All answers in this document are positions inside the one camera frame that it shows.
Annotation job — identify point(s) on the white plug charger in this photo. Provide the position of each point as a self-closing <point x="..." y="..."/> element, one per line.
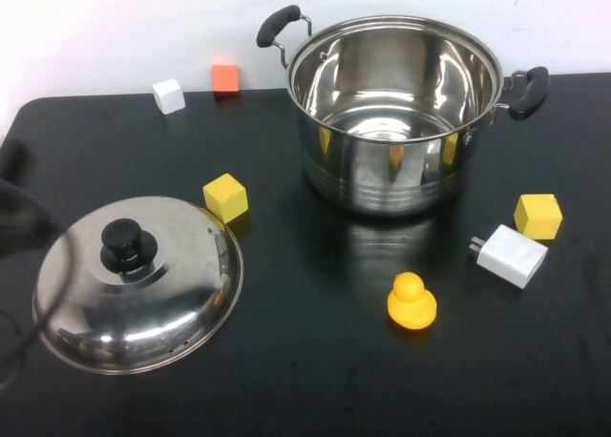
<point x="512" y="256"/>

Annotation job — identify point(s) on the yellow cube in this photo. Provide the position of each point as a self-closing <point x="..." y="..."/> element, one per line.
<point x="225" y="198"/>
<point x="538" y="217"/>

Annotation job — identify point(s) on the yellow rubber duck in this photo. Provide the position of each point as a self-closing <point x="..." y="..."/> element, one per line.
<point x="411" y="306"/>

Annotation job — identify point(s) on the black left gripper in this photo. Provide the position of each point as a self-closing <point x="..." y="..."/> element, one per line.
<point x="21" y="217"/>

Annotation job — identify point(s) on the white cube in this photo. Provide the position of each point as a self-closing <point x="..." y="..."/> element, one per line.
<point x="169" y="97"/>

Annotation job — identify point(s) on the steel lid with black knob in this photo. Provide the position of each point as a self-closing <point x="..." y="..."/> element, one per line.
<point x="157" y="303"/>

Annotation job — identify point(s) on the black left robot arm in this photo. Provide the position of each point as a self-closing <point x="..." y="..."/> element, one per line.
<point x="13" y="158"/>

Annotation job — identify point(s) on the orange cube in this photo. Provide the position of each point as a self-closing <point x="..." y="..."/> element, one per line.
<point x="225" y="80"/>

